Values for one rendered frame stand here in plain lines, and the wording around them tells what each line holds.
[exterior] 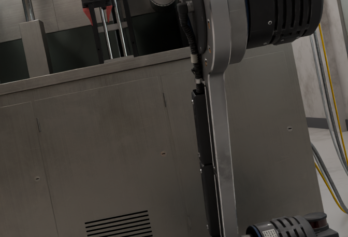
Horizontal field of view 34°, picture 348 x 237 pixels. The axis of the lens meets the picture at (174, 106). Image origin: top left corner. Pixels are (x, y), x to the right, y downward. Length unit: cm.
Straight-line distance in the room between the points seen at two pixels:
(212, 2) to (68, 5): 200
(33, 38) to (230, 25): 177
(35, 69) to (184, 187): 86
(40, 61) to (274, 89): 103
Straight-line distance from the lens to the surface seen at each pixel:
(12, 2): 291
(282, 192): 225
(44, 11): 286
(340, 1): 309
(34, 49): 258
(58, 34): 284
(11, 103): 226
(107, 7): 206
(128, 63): 216
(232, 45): 93
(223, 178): 110
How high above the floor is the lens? 74
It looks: 1 degrees down
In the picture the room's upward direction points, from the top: 11 degrees counter-clockwise
